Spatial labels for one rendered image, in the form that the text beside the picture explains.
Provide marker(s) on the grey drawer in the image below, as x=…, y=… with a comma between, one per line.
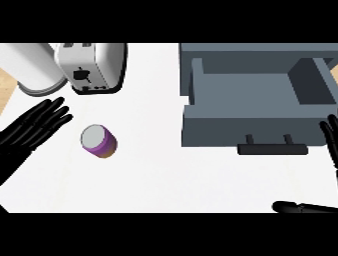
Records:
x=254, y=100

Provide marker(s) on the purple can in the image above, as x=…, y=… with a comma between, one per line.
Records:
x=99, y=140

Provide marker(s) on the grey cabinet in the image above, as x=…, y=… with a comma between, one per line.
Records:
x=265, y=53

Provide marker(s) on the white cylindrical appliance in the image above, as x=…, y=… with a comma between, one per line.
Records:
x=26, y=68

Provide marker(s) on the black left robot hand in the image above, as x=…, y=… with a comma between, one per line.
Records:
x=18, y=133

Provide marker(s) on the white toaster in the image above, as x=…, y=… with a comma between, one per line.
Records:
x=93, y=68

